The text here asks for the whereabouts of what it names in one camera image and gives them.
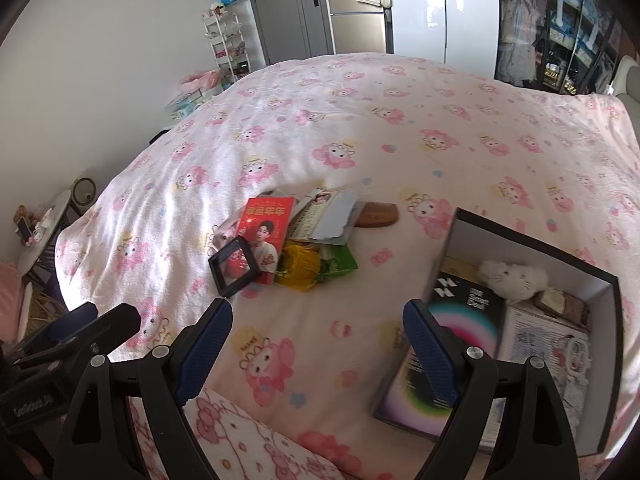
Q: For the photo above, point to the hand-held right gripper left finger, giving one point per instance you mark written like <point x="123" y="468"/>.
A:
<point x="205" y="350"/>

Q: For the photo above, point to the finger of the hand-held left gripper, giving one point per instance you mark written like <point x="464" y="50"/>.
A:
<point x="75" y="321"/>
<point x="115" y="325"/>

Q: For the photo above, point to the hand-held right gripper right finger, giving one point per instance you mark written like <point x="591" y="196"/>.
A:
<point x="430" y="355"/>

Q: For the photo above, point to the black square frame case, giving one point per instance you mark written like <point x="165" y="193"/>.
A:
<point x="218" y="275"/>

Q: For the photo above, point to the red portrait booklet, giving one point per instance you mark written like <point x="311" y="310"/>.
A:
<point x="267" y="220"/>

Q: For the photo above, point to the black cardboard box container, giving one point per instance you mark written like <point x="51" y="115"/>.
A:
<point x="550" y="265"/>

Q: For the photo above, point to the text printed bookmark card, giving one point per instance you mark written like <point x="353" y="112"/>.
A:
<point x="305" y="220"/>

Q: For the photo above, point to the pink cat printed cloth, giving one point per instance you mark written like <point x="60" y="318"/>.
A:
<point x="240" y="440"/>

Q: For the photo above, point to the white printed book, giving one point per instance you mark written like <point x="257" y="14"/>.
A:
<point x="530" y="340"/>

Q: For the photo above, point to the round side table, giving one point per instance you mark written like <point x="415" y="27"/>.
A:
<point x="50" y="217"/>

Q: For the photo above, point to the white plush toy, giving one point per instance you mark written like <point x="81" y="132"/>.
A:
<point x="515" y="277"/>

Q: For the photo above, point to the round table fan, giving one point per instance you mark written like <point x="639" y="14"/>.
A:
<point x="84" y="191"/>

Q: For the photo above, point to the brown patterned pouch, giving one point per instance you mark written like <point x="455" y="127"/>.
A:
<point x="565" y="307"/>

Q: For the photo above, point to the wooden comb with tassel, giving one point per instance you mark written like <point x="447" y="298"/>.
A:
<point x="380" y="215"/>

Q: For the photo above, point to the white pink round trinket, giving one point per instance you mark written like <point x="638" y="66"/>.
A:
<point x="580" y="355"/>

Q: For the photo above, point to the stack of pastel boxes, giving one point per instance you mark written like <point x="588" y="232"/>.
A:
<point x="185" y="105"/>

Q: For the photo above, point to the pink cartoon printed blanket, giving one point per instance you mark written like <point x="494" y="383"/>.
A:
<point x="350" y="125"/>

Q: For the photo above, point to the white shelf rack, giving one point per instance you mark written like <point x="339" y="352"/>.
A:
<point x="225" y="35"/>

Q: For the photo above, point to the silver fridge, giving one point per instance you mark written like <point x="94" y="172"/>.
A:
<point x="357" y="30"/>

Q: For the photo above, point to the white wardrobe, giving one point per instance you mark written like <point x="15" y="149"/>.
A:
<point x="425" y="10"/>

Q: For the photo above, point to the grey door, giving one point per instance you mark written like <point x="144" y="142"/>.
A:
<point x="280" y="10"/>

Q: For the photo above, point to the glass display cabinet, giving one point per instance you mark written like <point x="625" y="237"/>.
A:
<point x="565" y="20"/>

